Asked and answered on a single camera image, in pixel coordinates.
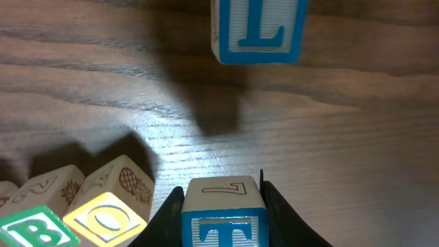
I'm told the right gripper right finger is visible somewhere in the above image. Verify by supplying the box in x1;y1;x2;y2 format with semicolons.
259;169;332;247

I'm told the yellow O block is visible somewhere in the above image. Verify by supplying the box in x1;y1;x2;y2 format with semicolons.
0;180;19;207
62;155;155;246

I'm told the blue T block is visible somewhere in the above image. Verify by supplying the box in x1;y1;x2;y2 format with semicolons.
181;176;269;247

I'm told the green B block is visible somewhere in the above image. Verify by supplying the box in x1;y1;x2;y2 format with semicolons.
1;165;85;247

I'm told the blue L block lower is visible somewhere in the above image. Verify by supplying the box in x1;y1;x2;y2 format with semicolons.
210;0;308;65

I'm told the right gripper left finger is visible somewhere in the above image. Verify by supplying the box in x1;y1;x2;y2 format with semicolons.
128;186;185;247

